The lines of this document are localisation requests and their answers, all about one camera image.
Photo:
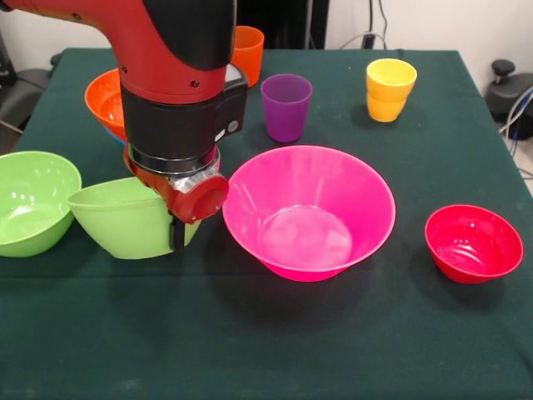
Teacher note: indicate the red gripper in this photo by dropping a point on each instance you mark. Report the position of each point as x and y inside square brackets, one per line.
[195, 202]

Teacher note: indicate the large green plastic bowl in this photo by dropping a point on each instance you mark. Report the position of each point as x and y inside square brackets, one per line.
[125, 225]
[33, 208]

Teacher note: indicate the blue plastic bowl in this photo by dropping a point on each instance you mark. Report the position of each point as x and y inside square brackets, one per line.
[118, 139]

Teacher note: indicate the pink plastic bowl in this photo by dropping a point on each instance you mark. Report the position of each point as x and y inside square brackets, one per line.
[308, 216]

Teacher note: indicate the orange plastic bowl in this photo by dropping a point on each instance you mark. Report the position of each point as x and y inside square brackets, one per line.
[106, 104]

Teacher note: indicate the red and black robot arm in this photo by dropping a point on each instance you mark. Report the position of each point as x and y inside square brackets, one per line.
[175, 83]

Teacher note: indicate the dark green tablecloth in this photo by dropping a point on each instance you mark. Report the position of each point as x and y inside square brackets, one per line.
[291, 346]

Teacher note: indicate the purple plastic cup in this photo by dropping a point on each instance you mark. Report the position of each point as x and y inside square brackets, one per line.
[285, 108]

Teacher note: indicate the orange plastic cup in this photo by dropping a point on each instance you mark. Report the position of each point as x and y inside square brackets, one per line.
[250, 58]

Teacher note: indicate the black office chair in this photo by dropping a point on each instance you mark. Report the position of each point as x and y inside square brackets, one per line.
[25, 91]

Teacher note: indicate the yellow plastic cup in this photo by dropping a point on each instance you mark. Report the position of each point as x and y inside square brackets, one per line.
[391, 79]
[386, 110]

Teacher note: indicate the black power plug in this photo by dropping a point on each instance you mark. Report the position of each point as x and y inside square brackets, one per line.
[368, 41]

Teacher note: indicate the small red plastic bowl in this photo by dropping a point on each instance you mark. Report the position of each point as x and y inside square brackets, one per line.
[472, 246]

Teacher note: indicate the black equipment base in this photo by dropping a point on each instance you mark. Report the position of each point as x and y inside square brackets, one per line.
[506, 93]

